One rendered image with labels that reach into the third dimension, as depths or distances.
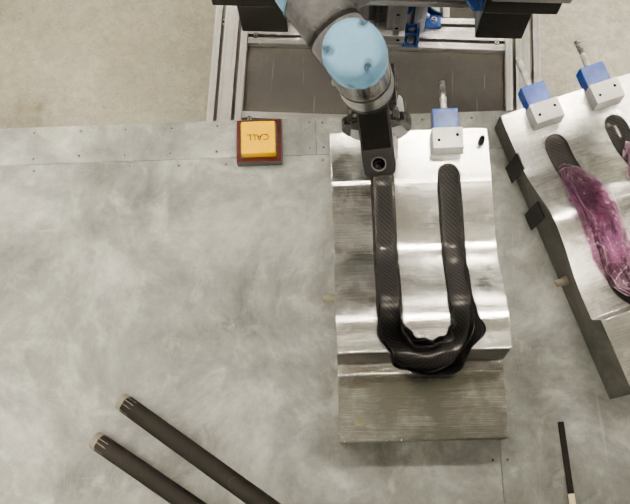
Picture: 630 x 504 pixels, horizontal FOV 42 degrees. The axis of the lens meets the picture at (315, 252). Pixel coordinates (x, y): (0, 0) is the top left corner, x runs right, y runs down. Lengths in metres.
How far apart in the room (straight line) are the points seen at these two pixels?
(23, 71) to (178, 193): 1.21
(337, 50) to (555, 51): 1.59
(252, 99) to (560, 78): 0.89
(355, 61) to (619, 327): 0.61
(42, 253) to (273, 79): 0.92
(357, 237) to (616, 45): 1.43
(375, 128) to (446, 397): 0.44
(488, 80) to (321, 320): 1.03
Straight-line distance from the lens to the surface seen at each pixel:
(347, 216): 1.35
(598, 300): 1.38
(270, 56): 2.23
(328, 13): 1.05
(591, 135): 1.49
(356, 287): 1.29
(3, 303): 1.51
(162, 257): 1.45
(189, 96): 2.44
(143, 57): 2.53
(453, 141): 1.37
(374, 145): 1.18
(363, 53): 1.00
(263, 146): 1.45
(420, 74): 2.21
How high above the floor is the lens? 2.17
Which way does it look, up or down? 75 degrees down
